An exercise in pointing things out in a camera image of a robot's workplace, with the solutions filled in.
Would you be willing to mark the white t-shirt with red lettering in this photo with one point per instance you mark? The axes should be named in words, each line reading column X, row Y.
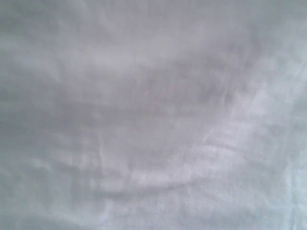
column 153, row 114

